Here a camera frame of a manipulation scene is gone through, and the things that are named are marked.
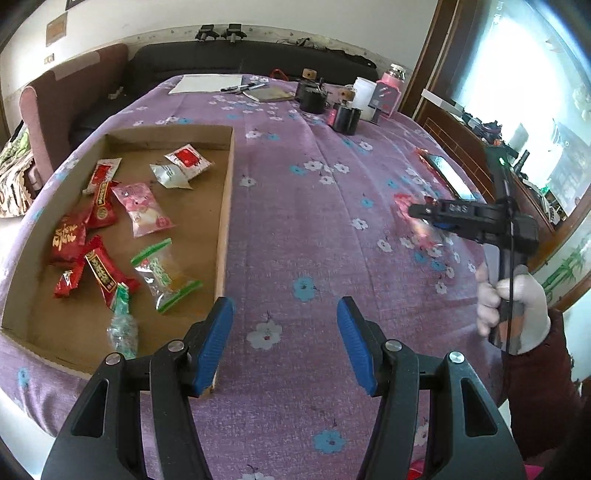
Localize person's right forearm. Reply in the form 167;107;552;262
501;308;583;462

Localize bright window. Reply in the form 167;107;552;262
450;0;591;222

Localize white paper sheet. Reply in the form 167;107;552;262
167;74;243;96

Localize pink armchair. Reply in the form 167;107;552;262
18;43;131;174

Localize wooden cabinet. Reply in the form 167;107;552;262
412;88;591;317

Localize long red gold-label snack packet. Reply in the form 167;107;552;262
83;235;141;311

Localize black smartphone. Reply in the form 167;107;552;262
425;153;477;202

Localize clear silver snack packet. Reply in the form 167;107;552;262
148;161;195;191

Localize dark red gold-print snack packet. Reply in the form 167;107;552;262
48;208;93;269

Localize shallow cardboard box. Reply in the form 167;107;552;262
0;124;236;394

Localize white and red snack packet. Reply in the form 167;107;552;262
82;157;123;196

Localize long pink-red snack packet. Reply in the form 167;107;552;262
393;191;455;252

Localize red snack packet white edges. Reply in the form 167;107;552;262
164;143;214;178

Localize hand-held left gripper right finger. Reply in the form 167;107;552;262
337;296;528;480

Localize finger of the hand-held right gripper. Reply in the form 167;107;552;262
408;198;499;223
431;220;497;244

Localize wooden door frame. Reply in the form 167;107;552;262
396;0;490;121

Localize black and white patterned cloth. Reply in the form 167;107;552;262
0;124;43;219

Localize clear green-edged snack packet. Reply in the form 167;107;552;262
130;237;204;315

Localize small red snack packet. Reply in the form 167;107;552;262
53;261;86;300

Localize brown wall plaque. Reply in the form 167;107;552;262
45;14;69;46

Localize purple floral cloth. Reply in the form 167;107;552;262
0;73;509;480

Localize pink bottle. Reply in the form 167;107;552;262
373;64;408;119

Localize green candy wrapper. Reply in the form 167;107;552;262
106;282;139;360

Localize pink snack packet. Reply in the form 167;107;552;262
111;181;177;239

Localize white cup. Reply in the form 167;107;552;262
353;76;380;123

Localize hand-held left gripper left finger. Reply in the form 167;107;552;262
41;296;235;480

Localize red snack packet round label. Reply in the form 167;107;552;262
85;180;122;230

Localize person's right hand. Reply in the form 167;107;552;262
475;262;551;357

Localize black sofa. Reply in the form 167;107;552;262
69;39;380;141

